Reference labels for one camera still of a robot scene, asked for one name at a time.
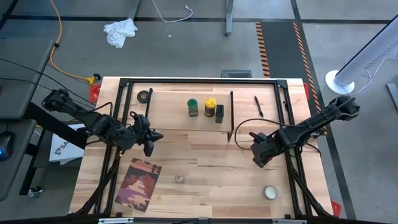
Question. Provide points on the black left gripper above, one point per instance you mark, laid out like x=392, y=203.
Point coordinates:
x=141, y=132

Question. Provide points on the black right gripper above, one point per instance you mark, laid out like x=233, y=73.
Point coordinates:
x=264, y=144

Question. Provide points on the glass saffron jar cork lid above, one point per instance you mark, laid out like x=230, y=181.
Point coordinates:
x=179, y=178

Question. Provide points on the wooden shelf black metal frame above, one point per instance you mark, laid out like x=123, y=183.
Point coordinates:
x=186, y=109

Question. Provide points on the green-lid oregano glass jar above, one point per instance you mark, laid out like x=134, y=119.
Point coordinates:
x=192, y=107

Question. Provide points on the dark rectangular spice tin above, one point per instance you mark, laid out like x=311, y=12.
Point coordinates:
x=219, y=113

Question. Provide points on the yellow-lid chili spice canister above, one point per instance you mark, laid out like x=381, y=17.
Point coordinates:
x=210, y=106

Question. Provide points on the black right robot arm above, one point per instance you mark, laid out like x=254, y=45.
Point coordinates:
x=311, y=127

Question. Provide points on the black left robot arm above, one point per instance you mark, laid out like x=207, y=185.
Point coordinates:
x=93, y=123

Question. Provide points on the small speckled candle tin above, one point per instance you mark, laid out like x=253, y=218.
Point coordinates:
x=270, y=192

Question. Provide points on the canyon print booklet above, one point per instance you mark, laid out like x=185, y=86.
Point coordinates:
x=138, y=185

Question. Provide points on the black tape roll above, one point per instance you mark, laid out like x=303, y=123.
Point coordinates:
x=143, y=96

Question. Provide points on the black pen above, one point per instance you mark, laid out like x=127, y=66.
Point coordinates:
x=258, y=106

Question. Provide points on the grey floor outlet box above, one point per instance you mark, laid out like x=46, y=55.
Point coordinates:
x=236, y=73

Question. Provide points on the orange black hazard tape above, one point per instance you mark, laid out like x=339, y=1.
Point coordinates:
x=262, y=49
x=303, y=53

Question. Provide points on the crumpled white cloth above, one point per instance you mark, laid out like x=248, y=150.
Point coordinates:
x=119, y=31

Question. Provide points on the small black caster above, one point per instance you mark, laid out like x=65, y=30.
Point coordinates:
x=35, y=192

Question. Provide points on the grey desk leg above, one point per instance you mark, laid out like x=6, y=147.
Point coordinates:
x=133, y=9
x=229, y=18

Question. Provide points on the black computer mouse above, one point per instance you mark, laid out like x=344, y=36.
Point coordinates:
x=6, y=146

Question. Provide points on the grey side desk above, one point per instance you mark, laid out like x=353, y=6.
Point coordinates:
x=18, y=77

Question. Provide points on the white tower fan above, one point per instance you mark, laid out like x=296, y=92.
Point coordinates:
x=363, y=53

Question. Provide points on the black aluminium table frame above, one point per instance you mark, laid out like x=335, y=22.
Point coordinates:
x=202, y=81

